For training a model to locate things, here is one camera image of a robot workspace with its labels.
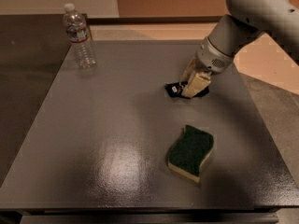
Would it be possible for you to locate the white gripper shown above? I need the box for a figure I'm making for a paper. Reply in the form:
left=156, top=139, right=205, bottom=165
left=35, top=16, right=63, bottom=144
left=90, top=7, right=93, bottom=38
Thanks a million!
left=179, top=37, right=234, bottom=98

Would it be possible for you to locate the black rxbar chocolate bar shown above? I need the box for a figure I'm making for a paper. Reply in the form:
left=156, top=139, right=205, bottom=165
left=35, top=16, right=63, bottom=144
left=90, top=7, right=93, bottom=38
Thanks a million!
left=164, top=81, right=209, bottom=98

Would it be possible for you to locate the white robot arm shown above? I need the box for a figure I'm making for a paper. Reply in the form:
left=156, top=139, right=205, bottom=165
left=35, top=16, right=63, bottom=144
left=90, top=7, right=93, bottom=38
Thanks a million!
left=179, top=0, right=299, bottom=98

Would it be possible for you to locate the green and yellow sponge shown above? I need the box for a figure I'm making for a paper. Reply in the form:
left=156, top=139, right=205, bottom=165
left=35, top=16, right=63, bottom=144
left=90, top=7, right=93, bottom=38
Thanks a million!
left=167, top=125, right=214, bottom=183

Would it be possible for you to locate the clear plastic water bottle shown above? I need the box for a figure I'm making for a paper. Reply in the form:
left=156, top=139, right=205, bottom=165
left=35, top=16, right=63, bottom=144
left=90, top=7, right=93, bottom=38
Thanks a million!
left=63, top=3, right=96, bottom=68

